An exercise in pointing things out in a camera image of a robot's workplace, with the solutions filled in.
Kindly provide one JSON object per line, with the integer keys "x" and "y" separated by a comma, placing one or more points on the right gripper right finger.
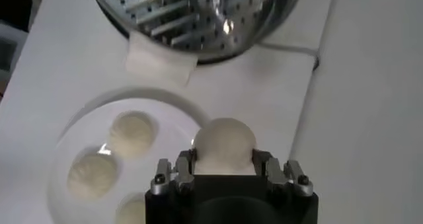
{"x": 284, "y": 175}

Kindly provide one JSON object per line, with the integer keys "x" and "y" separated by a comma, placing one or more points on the white steamed baozi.
{"x": 132, "y": 213}
{"x": 224, "y": 142}
{"x": 92, "y": 175}
{"x": 132, "y": 134}

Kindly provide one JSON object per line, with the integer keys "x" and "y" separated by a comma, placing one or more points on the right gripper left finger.
{"x": 178, "y": 175}

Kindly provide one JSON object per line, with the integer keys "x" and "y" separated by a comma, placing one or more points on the white round plate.
{"x": 172, "y": 126}

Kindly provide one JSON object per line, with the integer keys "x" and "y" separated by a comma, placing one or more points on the stainless steel steamer basket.
{"x": 198, "y": 14}

